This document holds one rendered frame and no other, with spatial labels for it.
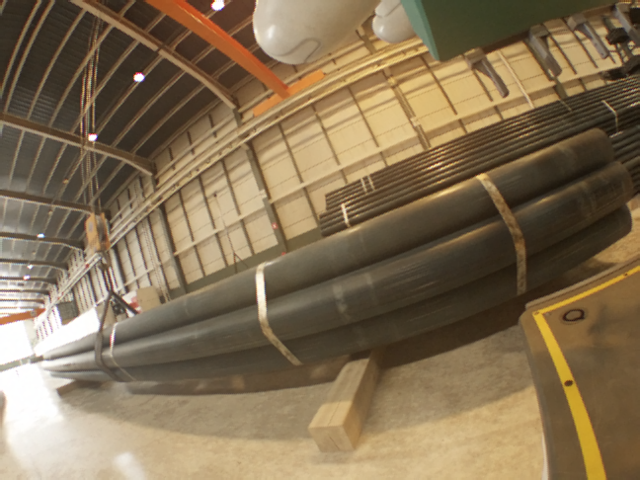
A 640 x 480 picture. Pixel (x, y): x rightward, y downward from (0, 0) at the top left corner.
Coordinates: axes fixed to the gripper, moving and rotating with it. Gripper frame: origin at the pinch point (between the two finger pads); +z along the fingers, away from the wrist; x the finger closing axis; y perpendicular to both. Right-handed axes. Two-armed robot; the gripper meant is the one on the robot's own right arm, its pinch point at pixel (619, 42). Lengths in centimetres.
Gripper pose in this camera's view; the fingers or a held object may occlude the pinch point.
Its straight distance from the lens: 75.8
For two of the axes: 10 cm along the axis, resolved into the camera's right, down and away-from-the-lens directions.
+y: -5.0, 1.4, -8.5
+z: 3.6, 9.3, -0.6
